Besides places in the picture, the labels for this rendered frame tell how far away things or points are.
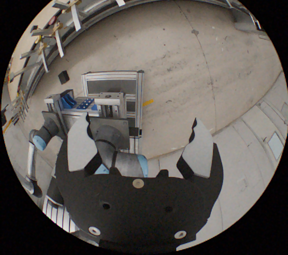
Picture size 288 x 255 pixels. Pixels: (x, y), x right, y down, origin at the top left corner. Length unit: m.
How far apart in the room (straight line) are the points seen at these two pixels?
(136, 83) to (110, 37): 0.79
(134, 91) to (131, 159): 1.00
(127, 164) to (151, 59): 1.27
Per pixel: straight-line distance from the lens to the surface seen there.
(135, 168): 0.41
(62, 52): 0.81
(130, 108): 1.41
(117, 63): 1.48
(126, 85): 1.28
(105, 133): 0.50
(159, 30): 1.49
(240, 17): 2.52
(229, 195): 2.09
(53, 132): 0.80
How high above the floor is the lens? 1.43
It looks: 60 degrees down
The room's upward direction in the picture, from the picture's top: 180 degrees clockwise
